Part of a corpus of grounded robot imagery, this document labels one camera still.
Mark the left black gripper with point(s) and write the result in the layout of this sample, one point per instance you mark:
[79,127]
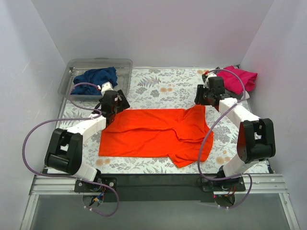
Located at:
[122,102]

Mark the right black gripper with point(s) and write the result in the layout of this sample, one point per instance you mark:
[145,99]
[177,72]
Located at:
[199,96]

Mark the orange t shirt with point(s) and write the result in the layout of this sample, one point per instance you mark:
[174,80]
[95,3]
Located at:
[182,135]

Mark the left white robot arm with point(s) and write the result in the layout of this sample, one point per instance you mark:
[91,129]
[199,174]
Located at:
[65,150]

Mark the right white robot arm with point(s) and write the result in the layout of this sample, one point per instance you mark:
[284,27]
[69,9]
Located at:
[256,139]

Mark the floral table mat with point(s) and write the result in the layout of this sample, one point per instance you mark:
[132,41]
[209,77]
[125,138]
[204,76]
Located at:
[161,89]

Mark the clear plastic bin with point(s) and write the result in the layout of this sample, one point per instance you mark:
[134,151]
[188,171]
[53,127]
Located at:
[77,67]

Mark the blue t shirt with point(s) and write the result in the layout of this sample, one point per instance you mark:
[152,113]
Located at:
[96,77]

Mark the grey folded t shirt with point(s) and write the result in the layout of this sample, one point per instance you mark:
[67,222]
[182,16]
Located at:
[232,94]

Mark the white folded shirt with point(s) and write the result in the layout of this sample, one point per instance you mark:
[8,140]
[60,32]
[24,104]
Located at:
[244,95]

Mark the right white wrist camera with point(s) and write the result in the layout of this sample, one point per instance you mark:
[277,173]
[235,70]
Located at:
[205,78]

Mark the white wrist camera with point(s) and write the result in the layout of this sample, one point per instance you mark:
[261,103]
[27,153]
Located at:
[105,87]
[205,78]

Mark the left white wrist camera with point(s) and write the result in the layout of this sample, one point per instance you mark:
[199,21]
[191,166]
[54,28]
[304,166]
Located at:
[105,87]

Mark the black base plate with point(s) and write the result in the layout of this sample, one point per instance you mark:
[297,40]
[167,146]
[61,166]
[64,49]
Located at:
[168,187]

